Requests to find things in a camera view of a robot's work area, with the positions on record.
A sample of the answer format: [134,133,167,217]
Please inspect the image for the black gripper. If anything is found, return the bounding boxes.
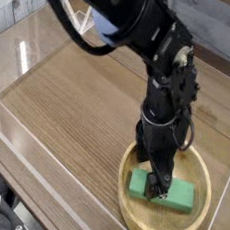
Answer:
[128,66,202,204]

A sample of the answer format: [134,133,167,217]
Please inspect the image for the green rectangular block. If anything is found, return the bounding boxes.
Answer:
[127,167,195,213]

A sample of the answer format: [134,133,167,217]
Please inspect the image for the round wooden bowl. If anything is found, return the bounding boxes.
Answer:
[117,143,212,230]

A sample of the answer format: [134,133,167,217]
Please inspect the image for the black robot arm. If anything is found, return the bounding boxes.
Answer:
[47,0,199,199]

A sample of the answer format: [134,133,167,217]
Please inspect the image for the clear acrylic enclosure wall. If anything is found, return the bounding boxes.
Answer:
[0,3,230,230]

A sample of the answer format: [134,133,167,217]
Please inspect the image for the black metal frame bracket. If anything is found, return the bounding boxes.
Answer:
[0,188,37,230]

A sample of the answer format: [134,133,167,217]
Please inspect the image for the clear acrylic corner bracket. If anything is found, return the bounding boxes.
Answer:
[61,0,94,35]

